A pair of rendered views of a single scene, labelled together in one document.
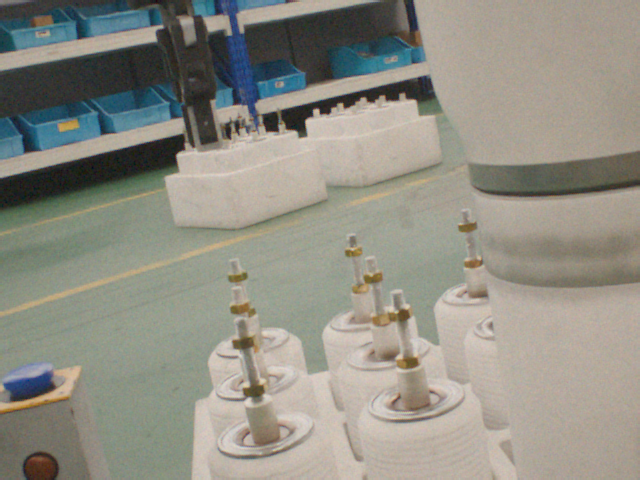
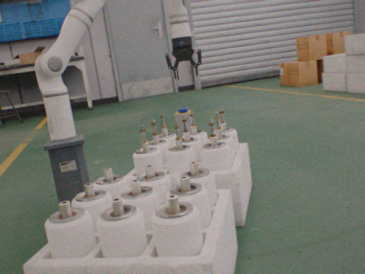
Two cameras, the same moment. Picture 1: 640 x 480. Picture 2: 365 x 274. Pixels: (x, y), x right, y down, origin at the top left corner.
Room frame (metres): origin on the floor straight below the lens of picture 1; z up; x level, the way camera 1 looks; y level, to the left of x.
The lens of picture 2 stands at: (1.23, -1.37, 0.54)
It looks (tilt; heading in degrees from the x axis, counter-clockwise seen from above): 11 degrees down; 109
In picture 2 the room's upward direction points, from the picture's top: 8 degrees counter-clockwise
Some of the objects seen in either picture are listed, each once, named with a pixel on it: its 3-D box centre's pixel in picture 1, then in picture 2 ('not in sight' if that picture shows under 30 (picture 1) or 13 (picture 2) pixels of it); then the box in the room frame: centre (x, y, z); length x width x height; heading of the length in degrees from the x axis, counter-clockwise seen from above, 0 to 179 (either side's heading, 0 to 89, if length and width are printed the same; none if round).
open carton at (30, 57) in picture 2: not in sight; (30, 56); (-2.58, 3.51, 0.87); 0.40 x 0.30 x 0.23; 17
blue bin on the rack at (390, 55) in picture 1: (369, 57); not in sight; (6.44, -0.62, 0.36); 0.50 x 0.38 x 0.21; 30
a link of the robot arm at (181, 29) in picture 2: not in sight; (180, 29); (0.78, 0.09, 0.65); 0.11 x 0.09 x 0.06; 100
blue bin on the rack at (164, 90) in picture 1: (188, 96); not in sight; (5.77, 0.57, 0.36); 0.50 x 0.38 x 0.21; 32
